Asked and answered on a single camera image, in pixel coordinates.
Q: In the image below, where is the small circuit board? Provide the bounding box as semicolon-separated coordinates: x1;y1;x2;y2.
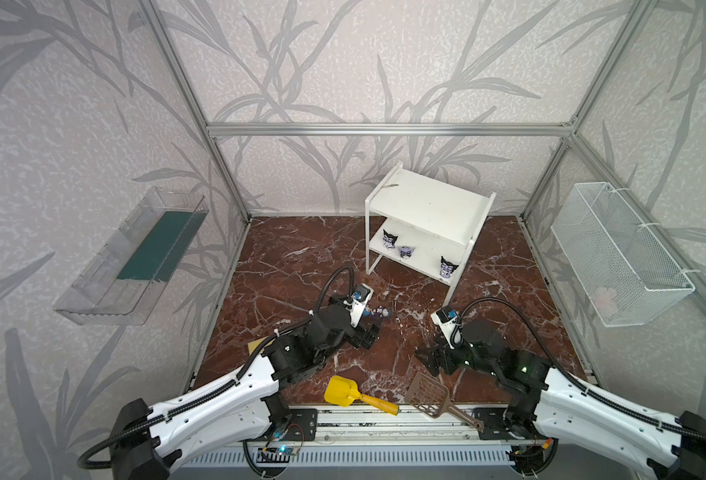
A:
259;445;302;462

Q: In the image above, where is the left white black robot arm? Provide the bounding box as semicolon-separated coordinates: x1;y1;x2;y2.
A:
76;299;379;479

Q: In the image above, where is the pink item in basket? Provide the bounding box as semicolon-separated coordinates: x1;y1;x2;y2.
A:
592;286;619;319

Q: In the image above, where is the clear plastic wall bin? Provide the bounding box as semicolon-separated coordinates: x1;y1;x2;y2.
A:
54;187;209;326

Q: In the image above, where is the blue Doraemon figure pair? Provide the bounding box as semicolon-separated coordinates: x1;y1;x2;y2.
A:
371;307;392;319

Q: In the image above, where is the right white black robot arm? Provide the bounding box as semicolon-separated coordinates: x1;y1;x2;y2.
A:
415;320;706;479

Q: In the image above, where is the brown slotted toy spatula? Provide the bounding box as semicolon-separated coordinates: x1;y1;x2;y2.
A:
405;372;484;432

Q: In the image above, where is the yellow toy shovel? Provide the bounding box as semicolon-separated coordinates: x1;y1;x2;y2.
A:
324;375;399;416

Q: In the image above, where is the yellow sponge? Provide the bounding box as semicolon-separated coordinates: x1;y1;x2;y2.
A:
247;338;265;355

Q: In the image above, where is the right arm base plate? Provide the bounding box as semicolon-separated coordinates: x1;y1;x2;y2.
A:
472;406;514;441

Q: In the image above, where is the white two-tier shelf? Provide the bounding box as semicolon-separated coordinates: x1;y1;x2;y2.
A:
364;163;497;306

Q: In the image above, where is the black purple Kuromi figure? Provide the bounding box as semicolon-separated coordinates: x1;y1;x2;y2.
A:
382;229;398;249

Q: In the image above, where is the dark purple small figure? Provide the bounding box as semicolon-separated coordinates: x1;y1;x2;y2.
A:
398;245;416;259

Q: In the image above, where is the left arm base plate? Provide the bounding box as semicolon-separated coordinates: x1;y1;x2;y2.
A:
268;408;319;443

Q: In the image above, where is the white wire mesh basket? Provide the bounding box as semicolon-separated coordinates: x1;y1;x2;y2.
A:
551;182;696;327

